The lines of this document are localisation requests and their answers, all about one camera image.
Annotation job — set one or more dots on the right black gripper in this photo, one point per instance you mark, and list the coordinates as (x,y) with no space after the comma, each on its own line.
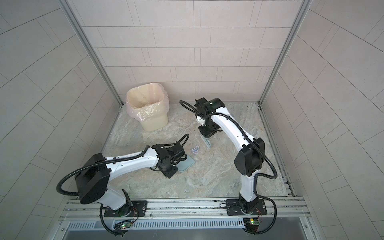
(206,133)

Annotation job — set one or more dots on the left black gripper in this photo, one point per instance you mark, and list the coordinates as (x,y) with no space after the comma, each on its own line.
(171,174)

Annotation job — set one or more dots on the grey-green hand brush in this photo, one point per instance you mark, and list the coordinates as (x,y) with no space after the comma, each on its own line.
(206,141)

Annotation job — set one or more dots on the grey-green plastic dustpan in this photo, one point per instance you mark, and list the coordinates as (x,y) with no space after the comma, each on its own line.
(183,165)

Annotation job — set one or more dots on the white checked paper scrap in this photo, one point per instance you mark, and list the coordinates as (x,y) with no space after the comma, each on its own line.
(195,150)

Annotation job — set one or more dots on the beige trash bin with bag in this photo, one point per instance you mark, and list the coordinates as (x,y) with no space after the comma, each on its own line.
(149,105)

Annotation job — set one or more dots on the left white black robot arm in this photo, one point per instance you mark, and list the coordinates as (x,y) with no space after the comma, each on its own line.
(91,183)

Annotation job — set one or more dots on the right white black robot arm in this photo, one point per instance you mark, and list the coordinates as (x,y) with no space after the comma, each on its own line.
(251,161)

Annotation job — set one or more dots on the left circuit board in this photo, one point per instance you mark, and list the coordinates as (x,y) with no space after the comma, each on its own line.
(122,225)

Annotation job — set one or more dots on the circuit board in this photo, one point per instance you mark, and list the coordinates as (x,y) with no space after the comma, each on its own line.
(251,225)
(122,225)

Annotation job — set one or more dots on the right circuit board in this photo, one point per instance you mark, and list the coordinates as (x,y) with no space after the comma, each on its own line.
(251,225)

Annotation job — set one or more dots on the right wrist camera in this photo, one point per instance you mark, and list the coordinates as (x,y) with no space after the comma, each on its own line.
(200,120)

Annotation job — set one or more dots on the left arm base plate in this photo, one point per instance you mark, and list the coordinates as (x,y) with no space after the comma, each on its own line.
(134,209)

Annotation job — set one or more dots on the aluminium mounting rail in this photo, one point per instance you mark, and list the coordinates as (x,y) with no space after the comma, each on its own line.
(215,207)

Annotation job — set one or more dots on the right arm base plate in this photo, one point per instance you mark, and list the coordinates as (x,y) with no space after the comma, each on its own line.
(236,208)

